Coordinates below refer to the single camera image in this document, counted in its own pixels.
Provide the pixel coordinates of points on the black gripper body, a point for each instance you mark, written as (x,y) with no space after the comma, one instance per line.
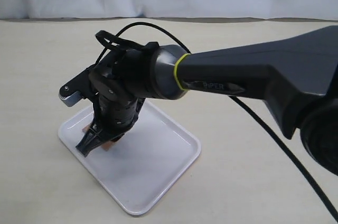
(115,118)

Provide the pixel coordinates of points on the white plastic tray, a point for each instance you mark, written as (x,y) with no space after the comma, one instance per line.
(143,165)

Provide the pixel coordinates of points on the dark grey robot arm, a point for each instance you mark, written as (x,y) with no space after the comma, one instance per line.
(296,78)

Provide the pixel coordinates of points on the wooden interlocking puzzle block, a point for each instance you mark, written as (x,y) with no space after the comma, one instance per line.
(107,144)

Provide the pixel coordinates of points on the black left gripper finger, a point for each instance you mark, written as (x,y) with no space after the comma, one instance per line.
(91,140)

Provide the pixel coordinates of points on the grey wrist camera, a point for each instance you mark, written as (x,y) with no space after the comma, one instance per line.
(75,89)

